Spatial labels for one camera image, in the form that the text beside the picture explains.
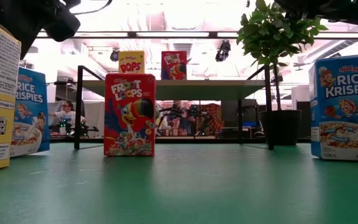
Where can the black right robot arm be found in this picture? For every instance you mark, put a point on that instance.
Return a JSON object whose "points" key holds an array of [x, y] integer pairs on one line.
{"points": [[337, 9]]}

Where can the white cabinet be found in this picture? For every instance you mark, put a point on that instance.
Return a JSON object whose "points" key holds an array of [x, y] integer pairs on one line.
{"points": [[300, 93]]}

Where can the horizontal overhead frame bar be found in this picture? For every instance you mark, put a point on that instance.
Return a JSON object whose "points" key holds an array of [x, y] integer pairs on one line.
{"points": [[131, 34]]}

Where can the blue Rice Krispies cereal box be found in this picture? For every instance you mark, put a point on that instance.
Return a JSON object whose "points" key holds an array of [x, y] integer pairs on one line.
{"points": [[31, 102], [343, 109]]}

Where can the black ceiling spotlight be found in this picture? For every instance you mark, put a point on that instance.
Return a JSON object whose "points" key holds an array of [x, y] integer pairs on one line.
{"points": [[114, 55], [223, 50]]}

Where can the white cloth screen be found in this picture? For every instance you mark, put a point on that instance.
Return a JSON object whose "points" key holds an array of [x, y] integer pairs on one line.
{"points": [[94, 115]]}

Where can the green plant in black pot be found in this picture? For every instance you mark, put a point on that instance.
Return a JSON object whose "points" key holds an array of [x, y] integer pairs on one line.
{"points": [[280, 127]]}

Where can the black background robot arm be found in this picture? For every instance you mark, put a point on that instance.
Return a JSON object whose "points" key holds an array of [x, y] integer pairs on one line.
{"points": [[199, 119], [76, 128]]}

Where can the person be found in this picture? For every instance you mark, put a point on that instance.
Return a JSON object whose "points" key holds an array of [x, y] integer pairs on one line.
{"points": [[65, 116], [181, 119]]}

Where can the green table mat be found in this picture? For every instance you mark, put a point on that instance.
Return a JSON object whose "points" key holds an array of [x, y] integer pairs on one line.
{"points": [[179, 186]]}

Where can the red Froot Loops cereal box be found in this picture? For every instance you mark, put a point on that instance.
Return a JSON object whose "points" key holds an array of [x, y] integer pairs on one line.
{"points": [[172, 65], [129, 124]]}

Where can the orange mandala cloth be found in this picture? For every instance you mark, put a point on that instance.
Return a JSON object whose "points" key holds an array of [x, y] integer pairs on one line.
{"points": [[215, 116]]}

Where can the black cabinet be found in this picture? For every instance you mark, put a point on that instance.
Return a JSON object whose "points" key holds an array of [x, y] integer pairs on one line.
{"points": [[248, 112]]}

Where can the wooden shelf with black legs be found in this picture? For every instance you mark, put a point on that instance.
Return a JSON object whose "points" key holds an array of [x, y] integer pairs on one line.
{"points": [[179, 90]]}

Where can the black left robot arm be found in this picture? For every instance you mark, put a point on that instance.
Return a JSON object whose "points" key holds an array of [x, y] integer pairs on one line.
{"points": [[57, 21]]}

